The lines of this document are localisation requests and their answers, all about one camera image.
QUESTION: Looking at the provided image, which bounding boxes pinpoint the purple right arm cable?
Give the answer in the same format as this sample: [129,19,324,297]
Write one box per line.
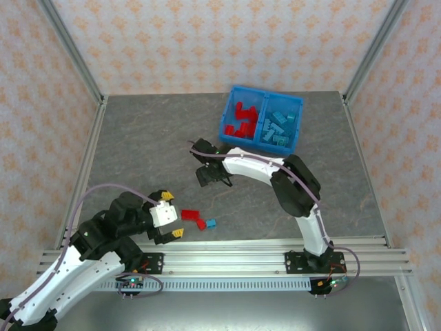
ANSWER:
[186,139,362,298]

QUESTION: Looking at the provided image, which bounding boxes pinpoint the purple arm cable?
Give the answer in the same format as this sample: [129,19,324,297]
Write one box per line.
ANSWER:
[0,183,165,331]
[186,139,362,298]

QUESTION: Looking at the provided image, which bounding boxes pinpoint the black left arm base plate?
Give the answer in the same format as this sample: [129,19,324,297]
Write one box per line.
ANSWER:
[101,252,165,275]

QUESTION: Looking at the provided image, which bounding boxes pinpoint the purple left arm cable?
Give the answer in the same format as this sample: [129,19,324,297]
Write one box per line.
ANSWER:
[0,183,165,331]

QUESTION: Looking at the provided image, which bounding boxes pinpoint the aluminium cross rail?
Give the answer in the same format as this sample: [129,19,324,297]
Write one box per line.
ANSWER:
[35,237,414,278]

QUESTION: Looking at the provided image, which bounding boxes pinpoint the aluminium side rail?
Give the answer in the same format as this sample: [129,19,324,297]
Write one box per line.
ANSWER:
[54,95,109,250]
[340,92,393,248]

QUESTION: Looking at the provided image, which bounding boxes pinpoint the grey slotted cable duct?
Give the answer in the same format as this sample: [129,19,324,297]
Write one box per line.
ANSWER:
[92,279,311,293]

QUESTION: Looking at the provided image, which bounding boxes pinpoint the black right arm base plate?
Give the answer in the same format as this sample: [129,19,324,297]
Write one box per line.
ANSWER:
[284,251,346,275]

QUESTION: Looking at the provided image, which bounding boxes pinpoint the aluminium corner post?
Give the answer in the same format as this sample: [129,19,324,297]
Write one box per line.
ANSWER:
[343,0,411,101]
[35,0,105,105]

